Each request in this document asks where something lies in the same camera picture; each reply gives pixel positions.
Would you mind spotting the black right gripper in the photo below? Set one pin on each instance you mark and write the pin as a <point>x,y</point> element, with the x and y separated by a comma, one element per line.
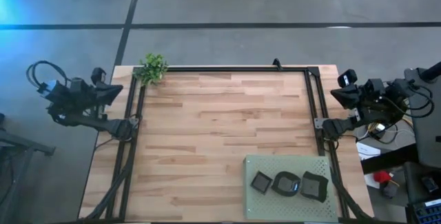
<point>372,94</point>

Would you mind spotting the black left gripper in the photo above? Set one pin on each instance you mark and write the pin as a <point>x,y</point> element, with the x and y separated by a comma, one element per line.
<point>82,94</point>

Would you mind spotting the black wavy-edged square plate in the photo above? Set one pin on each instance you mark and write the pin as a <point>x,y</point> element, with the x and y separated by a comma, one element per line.
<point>313,186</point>

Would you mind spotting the black leaf-shaped plate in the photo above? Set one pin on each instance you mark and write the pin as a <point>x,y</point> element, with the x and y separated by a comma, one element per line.
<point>286,183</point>

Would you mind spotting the large black bowl foreground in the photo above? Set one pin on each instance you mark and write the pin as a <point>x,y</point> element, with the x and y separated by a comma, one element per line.
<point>261,182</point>

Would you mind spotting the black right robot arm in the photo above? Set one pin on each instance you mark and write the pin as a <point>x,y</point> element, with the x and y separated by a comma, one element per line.
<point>339,127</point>

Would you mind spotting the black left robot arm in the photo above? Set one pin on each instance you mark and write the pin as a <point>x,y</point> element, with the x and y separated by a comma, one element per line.
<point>110,127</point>

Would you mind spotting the green plant in white pot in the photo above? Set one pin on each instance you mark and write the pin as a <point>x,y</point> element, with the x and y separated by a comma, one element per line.
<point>151,69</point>

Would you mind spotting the white paper sheet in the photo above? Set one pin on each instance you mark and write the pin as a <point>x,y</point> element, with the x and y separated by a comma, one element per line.
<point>367,151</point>

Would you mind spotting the small black clamp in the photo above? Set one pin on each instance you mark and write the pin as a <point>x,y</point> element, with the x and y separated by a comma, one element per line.
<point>277,64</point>

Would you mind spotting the red object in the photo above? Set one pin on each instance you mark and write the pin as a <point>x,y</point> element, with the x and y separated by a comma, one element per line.
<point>381,176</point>

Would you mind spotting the black pole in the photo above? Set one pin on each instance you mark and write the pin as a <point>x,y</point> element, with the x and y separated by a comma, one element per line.
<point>432,73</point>

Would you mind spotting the black floor stand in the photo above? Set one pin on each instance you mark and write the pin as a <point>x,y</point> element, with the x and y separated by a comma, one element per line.
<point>20,143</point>

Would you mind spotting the green perforated metal shelf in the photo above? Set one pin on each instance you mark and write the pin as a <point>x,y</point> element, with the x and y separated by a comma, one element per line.
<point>275,210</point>

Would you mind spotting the black crate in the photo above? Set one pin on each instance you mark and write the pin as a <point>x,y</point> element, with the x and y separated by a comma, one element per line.
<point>425,213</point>

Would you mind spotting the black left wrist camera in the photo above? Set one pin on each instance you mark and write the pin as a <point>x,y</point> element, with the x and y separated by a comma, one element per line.
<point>98,76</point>

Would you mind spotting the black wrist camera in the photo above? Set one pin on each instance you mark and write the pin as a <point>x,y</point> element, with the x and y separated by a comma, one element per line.
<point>98,76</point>
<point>347,78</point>

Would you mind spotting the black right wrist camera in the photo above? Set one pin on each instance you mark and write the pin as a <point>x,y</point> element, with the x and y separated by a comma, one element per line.
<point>347,78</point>

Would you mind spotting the black aluminium table frame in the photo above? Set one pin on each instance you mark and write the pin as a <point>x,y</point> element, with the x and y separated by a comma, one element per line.
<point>224,69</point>

